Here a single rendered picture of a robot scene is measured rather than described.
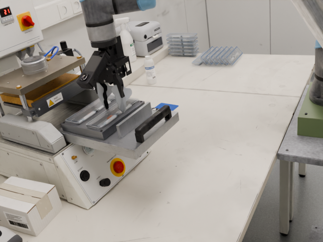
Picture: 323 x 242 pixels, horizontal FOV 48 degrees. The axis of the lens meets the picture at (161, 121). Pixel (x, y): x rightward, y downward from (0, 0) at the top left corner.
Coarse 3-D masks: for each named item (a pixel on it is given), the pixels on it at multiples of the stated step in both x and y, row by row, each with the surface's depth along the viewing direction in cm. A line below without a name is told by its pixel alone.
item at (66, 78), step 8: (56, 80) 122; (64, 80) 121; (72, 80) 121; (40, 88) 118; (48, 88) 117; (56, 88) 116; (0, 96) 119; (8, 96) 116; (16, 96) 115; (32, 96) 113; (40, 96) 112; (8, 104) 119; (16, 104) 116
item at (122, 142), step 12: (144, 108) 106; (132, 120) 102; (144, 120) 107; (168, 120) 105; (60, 132) 108; (120, 132) 98; (132, 132) 102; (156, 132) 100; (84, 144) 104; (96, 144) 101; (108, 144) 98; (120, 144) 97; (132, 144) 96; (144, 144) 96; (132, 156) 95
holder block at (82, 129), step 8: (112, 104) 114; (136, 104) 111; (128, 112) 107; (88, 120) 107; (120, 120) 104; (64, 128) 108; (72, 128) 105; (80, 128) 103; (88, 128) 102; (104, 128) 101; (112, 128) 102; (88, 136) 103; (96, 136) 101; (104, 136) 100
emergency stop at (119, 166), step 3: (117, 162) 119; (120, 162) 120; (114, 165) 118; (117, 165) 118; (120, 165) 119; (123, 165) 120; (114, 168) 118; (117, 168) 118; (120, 168) 119; (123, 168) 120; (117, 171) 118; (120, 171) 119
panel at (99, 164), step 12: (72, 156) 109; (84, 156) 112; (96, 156) 115; (108, 156) 118; (120, 156) 121; (144, 156) 129; (72, 168) 108; (84, 168) 111; (96, 168) 114; (108, 168) 117; (132, 168) 124; (84, 180) 110; (96, 180) 113; (84, 192) 109; (96, 192) 112
